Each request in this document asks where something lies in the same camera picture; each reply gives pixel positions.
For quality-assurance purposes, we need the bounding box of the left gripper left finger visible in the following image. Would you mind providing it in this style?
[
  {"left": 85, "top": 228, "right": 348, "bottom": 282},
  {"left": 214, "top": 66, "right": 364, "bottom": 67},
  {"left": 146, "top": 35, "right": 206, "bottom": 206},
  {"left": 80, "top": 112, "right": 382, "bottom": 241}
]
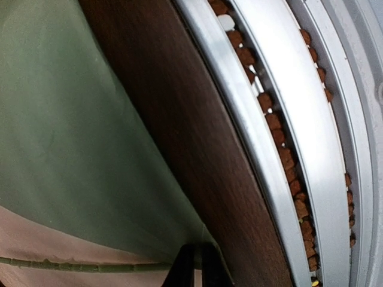
[{"left": 162, "top": 243, "right": 200, "bottom": 287}]

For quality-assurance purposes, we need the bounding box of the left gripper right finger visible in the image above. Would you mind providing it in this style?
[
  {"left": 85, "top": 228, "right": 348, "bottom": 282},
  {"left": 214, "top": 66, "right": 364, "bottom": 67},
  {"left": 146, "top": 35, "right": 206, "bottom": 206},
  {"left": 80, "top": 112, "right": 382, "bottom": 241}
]
[{"left": 202, "top": 243, "right": 233, "bottom": 287}]

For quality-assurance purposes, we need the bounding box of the green and peach wrapping paper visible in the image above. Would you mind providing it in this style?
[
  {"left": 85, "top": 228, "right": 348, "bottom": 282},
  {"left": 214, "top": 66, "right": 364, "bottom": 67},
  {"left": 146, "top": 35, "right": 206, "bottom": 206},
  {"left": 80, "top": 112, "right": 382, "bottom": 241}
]
[{"left": 0, "top": 0, "right": 237, "bottom": 287}]

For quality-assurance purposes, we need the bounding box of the front aluminium rail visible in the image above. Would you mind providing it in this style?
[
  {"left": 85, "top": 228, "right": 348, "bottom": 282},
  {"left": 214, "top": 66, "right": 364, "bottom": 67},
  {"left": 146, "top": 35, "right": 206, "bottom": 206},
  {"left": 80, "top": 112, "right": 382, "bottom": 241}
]
[{"left": 175, "top": 1, "right": 382, "bottom": 286}]

